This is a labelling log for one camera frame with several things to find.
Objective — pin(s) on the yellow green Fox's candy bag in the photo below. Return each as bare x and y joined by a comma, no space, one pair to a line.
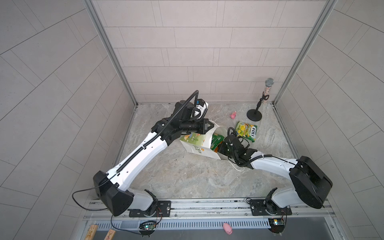
247,131

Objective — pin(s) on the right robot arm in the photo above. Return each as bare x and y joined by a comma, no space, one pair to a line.
311,185

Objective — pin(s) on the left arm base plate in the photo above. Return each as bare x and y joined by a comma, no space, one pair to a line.
156,209

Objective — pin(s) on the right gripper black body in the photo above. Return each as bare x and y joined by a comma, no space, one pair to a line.
224,149

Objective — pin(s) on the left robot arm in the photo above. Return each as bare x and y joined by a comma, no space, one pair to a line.
113,187

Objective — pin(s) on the green snack bag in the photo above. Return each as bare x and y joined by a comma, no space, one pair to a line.
216,141

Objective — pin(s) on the right circuit board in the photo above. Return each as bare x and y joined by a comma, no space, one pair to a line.
277,226

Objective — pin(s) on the pink toy on rail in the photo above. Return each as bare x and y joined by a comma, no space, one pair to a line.
227,228

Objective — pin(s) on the circuit board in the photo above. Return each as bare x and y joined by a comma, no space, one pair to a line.
147,228
277,226

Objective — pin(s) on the black microphone stand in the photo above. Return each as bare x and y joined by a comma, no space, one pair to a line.
255,115

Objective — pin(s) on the pink toy on table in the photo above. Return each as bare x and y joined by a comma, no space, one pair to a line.
233,115

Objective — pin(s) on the wooden block right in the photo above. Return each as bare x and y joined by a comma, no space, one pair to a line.
110,235

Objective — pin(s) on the aluminium rail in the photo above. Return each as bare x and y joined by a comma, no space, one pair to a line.
221,208

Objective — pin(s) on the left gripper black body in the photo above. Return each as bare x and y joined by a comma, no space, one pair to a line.
197,126

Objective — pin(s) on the wooden block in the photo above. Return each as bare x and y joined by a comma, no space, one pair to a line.
91,232
110,235

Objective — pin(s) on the white paper bag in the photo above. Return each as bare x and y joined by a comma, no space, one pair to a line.
200,145

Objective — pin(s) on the wooden block left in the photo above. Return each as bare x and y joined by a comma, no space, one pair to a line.
91,232

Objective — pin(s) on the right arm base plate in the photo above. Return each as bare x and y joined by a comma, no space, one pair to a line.
262,207

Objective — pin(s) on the left circuit board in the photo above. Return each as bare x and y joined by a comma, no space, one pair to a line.
147,228

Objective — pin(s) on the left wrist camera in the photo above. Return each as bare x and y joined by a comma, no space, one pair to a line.
202,107

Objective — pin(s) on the silver microphone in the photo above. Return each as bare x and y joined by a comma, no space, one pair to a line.
266,93

